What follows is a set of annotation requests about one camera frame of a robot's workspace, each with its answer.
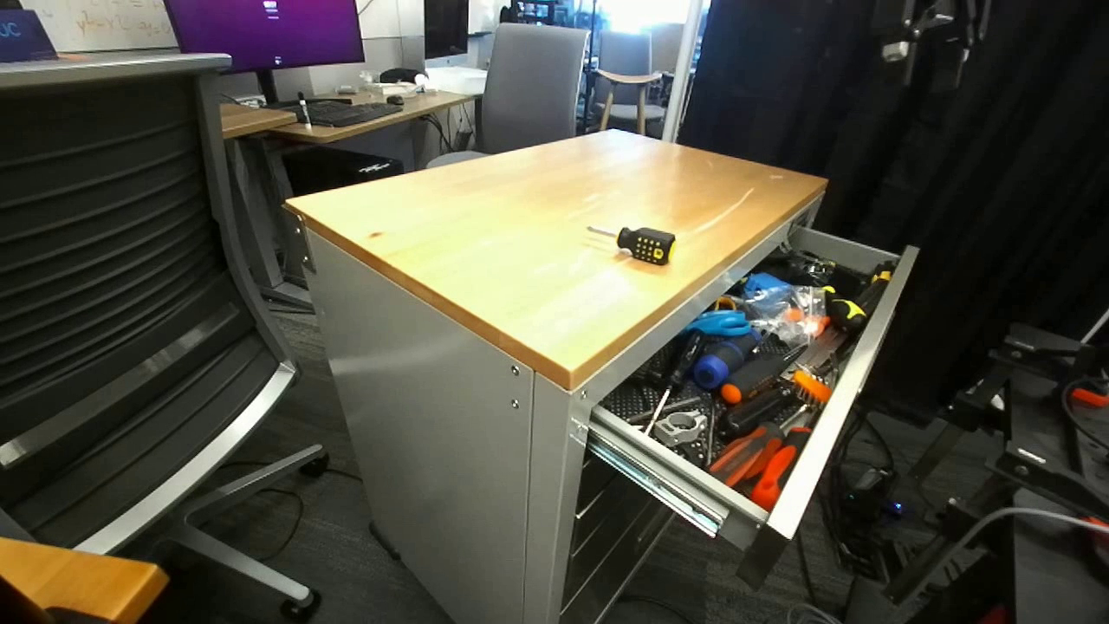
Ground black yellow stubby screwdriver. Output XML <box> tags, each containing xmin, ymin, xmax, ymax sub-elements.
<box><xmin>583</xmin><ymin>223</ymin><xmax>681</xmax><ymax>265</ymax></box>

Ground grey metal tool drawer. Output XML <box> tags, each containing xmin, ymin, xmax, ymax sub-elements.
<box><xmin>583</xmin><ymin>223</ymin><xmax>926</xmax><ymax>549</ymax></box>

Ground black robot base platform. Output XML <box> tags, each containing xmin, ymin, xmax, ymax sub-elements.
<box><xmin>888</xmin><ymin>323</ymin><xmax>1109</xmax><ymax>624</ymax></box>

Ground blue knob screwdriver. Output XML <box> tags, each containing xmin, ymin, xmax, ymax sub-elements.
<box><xmin>691</xmin><ymin>342</ymin><xmax>743</xmax><ymax>396</ymax></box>

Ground orange black screwdriver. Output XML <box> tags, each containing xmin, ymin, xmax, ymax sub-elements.
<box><xmin>714</xmin><ymin>342</ymin><xmax>814</xmax><ymax>409</ymax></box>

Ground grey cabinet with wooden top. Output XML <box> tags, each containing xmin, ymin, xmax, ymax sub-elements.
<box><xmin>284</xmin><ymin>128</ymin><xmax>833</xmax><ymax>624</ymax></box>

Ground silver wrench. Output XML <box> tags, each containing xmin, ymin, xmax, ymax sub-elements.
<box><xmin>652</xmin><ymin>401</ymin><xmax>714</xmax><ymax>454</ymax></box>

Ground blue plastic tool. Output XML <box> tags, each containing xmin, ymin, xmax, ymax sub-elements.
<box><xmin>738</xmin><ymin>271</ymin><xmax>802</xmax><ymax>315</ymax></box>

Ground grey fabric office chair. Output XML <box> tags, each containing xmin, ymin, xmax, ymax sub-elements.
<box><xmin>427</xmin><ymin>19</ymin><xmax>593</xmax><ymax>171</ymax></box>

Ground wooden office desk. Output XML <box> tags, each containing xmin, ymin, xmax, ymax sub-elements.
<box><xmin>274</xmin><ymin>85</ymin><xmax>482</xmax><ymax>153</ymax></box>

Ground white metal pole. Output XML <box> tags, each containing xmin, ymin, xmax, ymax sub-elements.
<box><xmin>661</xmin><ymin>0</ymin><xmax>711</xmax><ymax>146</ymax></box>

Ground black keyboard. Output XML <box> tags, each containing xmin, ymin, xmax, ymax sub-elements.
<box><xmin>292</xmin><ymin>98</ymin><xmax>409</xmax><ymax>128</ymax></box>

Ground black computer monitor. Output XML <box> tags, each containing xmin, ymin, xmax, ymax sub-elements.
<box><xmin>422</xmin><ymin>0</ymin><xmax>472</xmax><ymax>61</ymax></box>

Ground monitor with purple screen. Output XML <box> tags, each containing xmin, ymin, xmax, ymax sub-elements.
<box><xmin>163</xmin><ymin>0</ymin><xmax>368</xmax><ymax>107</ymax></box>

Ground black curtain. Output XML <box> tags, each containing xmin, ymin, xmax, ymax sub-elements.
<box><xmin>681</xmin><ymin>0</ymin><xmax>1109</xmax><ymax>409</ymax></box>

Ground black mesh office chair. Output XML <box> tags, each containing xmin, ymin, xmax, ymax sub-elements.
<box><xmin>0</xmin><ymin>47</ymin><xmax>333</xmax><ymax>621</ymax></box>

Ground wooden armrest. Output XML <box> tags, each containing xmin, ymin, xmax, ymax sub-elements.
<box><xmin>0</xmin><ymin>532</ymin><xmax>174</xmax><ymax>624</ymax></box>

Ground dark blue box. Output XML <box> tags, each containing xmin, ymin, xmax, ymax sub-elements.
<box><xmin>0</xmin><ymin>7</ymin><xmax>58</xmax><ymax>61</ymax></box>

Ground blue handled pliers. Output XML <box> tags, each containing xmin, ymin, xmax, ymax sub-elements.
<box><xmin>691</xmin><ymin>309</ymin><xmax>759</xmax><ymax>342</ymax></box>

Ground wood frame grey chair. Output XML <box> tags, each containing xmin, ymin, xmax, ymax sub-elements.
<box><xmin>593</xmin><ymin>31</ymin><xmax>687</xmax><ymax>140</ymax></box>

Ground orange handled pliers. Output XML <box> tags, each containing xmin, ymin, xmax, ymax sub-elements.
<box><xmin>709</xmin><ymin>425</ymin><xmax>810</xmax><ymax>513</ymax></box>

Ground tangled black floor cables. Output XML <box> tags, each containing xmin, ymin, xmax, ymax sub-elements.
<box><xmin>795</xmin><ymin>401</ymin><xmax>934</xmax><ymax>610</ymax></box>

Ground grey flexible hose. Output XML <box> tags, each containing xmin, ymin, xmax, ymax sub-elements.
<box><xmin>924</xmin><ymin>501</ymin><xmax>1109</xmax><ymax>583</ymax></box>

